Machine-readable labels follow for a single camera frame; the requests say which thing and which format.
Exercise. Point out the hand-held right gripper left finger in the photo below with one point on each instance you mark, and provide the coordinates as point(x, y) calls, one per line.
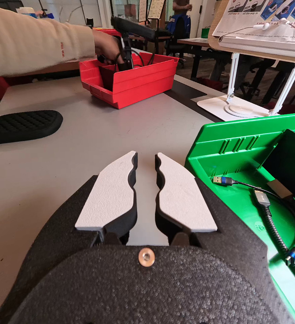
point(109, 200)

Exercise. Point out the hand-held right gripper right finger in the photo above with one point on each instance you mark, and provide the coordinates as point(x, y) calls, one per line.
point(185, 202)

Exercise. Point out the small red plastic bin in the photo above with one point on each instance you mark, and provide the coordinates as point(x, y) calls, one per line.
point(137, 83)

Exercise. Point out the green plastic bin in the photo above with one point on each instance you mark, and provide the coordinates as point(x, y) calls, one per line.
point(238, 227)

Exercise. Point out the person's left forearm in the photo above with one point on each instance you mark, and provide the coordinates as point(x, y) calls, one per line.
point(36, 43)

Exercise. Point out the person's left hand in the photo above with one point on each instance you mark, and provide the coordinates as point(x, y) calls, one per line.
point(107, 45)

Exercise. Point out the notice board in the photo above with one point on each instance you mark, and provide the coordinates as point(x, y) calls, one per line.
point(156, 8)
point(142, 10)

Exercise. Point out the blue jacket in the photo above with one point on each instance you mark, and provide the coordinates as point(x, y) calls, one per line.
point(177, 25)

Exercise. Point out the black divider of red bin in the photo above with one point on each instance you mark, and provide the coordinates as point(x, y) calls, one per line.
point(107, 77)

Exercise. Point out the small green bin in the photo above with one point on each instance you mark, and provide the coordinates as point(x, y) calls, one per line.
point(205, 32)

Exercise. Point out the black divider of green bin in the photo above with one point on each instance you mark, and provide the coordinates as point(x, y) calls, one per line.
point(289, 162)

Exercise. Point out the black wrist rest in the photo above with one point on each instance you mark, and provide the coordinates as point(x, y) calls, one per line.
point(23, 125)

